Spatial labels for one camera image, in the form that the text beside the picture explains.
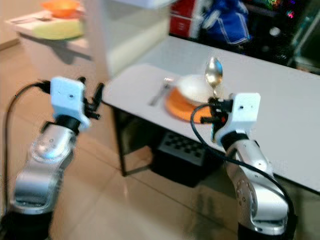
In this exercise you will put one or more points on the silver metal spoon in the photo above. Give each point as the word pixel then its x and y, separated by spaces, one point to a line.
pixel 214 72

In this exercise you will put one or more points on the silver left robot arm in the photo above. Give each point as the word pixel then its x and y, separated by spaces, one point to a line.
pixel 42 160

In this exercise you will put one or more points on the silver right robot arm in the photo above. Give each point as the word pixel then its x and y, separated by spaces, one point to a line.
pixel 255 195

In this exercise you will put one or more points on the white bowl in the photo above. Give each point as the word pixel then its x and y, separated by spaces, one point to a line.
pixel 192 89

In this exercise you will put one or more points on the orange plate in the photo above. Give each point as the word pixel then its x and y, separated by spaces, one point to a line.
pixel 177 111

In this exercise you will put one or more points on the black perforated crate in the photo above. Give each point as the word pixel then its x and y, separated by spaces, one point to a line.
pixel 185 155

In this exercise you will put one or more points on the silver metal fork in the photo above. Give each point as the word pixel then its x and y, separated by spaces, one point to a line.
pixel 161 91

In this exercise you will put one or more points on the white low counter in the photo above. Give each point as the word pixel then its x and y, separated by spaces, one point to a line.
pixel 55 57

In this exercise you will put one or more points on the white tall cabinet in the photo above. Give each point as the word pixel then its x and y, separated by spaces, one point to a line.
pixel 130 35

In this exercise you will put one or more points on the yellow-green plate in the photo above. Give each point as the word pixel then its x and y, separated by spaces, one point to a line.
pixel 57 30

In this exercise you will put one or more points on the blue cloth garment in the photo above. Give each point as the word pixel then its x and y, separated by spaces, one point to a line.
pixel 227 22

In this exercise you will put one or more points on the red box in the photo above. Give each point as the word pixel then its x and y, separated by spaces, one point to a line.
pixel 184 20

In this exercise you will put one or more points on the black background shelf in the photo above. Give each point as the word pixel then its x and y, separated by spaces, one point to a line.
pixel 275 37

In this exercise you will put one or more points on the orange bowl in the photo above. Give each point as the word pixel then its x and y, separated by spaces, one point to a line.
pixel 61 7

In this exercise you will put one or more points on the silver cutlery piece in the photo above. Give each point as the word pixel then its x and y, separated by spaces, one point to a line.
pixel 36 20

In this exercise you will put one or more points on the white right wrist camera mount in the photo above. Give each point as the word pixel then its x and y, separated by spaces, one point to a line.
pixel 244 112

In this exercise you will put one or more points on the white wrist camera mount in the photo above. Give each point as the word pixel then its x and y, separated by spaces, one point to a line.
pixel 66 97
pixel 244 112

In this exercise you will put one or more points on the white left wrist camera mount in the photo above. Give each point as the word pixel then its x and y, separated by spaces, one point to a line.
pixel 66 97

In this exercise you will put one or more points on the black table frame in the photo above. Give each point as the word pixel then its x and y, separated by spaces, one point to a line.
pixel 118 145

